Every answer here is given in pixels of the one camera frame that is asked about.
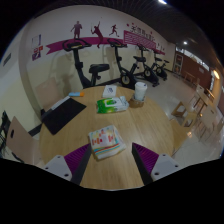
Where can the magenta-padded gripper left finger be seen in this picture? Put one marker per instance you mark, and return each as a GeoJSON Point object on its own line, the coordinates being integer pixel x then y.
{"type": "Point", "coordinates": [56, 165]}

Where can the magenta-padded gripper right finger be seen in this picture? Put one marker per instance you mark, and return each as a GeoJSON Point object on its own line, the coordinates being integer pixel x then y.
{"type": "Point", "coordinates": [166, 165]}

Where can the white towel with colourful print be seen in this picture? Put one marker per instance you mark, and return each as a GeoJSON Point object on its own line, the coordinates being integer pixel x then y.
{"type": "Point", "coordinates": [106, 141]}

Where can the black desk mat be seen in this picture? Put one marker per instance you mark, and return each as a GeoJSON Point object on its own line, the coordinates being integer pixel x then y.
{"type": "Point", "coordinates": [63, 115]}

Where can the black metal rack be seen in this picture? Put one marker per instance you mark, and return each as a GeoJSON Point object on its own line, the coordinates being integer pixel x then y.
{"type": "Point", "coordinates": [4, 130]}

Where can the wooden cup holder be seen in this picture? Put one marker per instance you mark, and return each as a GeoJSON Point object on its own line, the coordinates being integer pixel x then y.
{"type": "Point", "coordinates": [135, 103]}

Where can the blue and orange marker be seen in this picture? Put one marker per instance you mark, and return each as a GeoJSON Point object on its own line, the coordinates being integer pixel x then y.
{"type": "Point", "coordinates": [76, 94]}

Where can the white paper cup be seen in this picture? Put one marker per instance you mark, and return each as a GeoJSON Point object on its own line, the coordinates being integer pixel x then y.
{"type": "Point", "coordinates": [140, 90]}

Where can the green wet wipes pack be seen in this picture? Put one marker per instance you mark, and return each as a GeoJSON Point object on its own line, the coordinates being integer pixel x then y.
{"type": "Point", "coordinates": [111, 105]}

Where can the black exercise bike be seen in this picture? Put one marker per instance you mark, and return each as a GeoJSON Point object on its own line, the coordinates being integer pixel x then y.
{"type": "Point", "coordinates": [161, 68]}
{"type": "Point", "coordinates": [125, 78]}
{"type": "Point", "coordinates": [78, 66]}
{"type": "Point", "coordinates": [148, 73]}

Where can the white shelf unit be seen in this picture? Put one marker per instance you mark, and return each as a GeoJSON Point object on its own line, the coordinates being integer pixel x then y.
{"type": "Point", "coordinates": [178, 63]}

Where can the ceiling lights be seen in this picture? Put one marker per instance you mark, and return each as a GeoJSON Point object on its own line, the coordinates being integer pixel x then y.
{"type": "Point", "coordinates": [162, 1]}

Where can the purple wall poster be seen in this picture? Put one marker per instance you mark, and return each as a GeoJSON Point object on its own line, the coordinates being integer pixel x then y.
{"type": "Point", "coordinates": [36, 56]}

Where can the dark wall sign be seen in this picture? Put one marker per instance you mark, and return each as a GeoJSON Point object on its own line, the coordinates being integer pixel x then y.
{"type": "Point", "coordinates": [7, 59]}

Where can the red wall poster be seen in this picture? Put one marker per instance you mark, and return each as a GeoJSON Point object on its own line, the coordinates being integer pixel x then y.
{"type": "Point", "coordinates": [38, 49]}

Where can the white wall poster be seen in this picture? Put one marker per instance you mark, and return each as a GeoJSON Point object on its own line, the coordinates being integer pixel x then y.
{"type": "Point", "coordinates": [36, 41]}

